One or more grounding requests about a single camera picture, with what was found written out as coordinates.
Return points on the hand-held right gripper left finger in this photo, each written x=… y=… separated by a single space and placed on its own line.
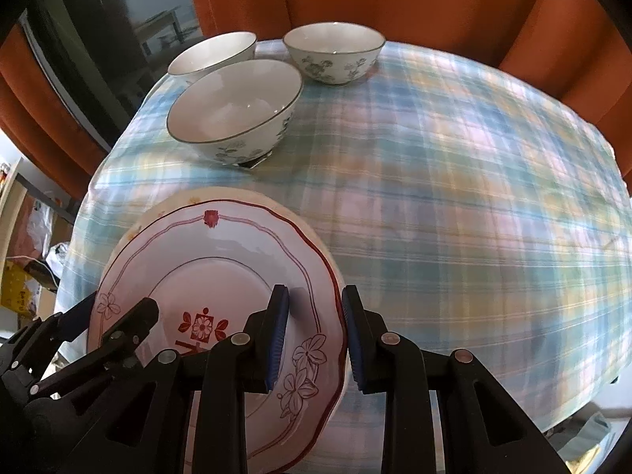
x=276 y=335

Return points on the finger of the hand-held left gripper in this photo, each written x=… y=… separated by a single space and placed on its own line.
x=76 y=318
x=131 y=323

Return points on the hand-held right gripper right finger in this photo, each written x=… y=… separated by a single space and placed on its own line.
x=355 y=340

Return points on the red pattern plate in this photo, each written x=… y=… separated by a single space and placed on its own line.
x=222 y=256

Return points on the white blue floral bowl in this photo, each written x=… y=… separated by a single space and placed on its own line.
x=207 y=54
x=232 y=103
x=335 y=42

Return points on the yellow box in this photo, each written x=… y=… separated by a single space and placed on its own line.
x=17 y=286

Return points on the white plastic bag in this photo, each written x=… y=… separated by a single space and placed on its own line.
x=57 y=252

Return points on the clear plastic bag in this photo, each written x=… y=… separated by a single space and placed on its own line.
x=29 y=227

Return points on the wooden shelf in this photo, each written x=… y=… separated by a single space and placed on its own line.
x=10 y=192

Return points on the plaid tablecloth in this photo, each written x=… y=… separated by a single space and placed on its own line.
x=444 y=207

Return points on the grey cloth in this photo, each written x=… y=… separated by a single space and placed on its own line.
x=587 y=434

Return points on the wooden bench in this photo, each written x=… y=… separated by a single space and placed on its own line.
x=158 y=17

